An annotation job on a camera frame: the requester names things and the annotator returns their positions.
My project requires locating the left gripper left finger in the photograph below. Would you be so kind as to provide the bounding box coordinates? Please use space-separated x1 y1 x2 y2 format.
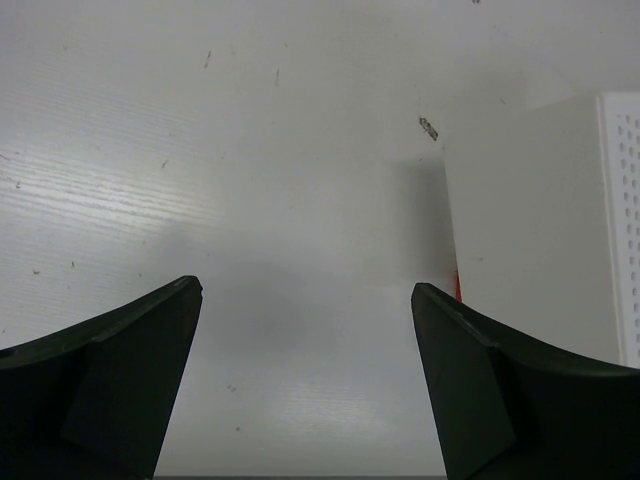
1 276 202 479

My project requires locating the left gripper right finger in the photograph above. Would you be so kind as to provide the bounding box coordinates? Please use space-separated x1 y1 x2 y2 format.
411 283 639 479

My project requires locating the white perforated plastic bin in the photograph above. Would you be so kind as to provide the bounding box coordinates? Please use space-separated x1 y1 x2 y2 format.
444 92 639 368

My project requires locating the red wood block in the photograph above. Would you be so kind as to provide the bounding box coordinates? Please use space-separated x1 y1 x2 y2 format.
454 269 462 302

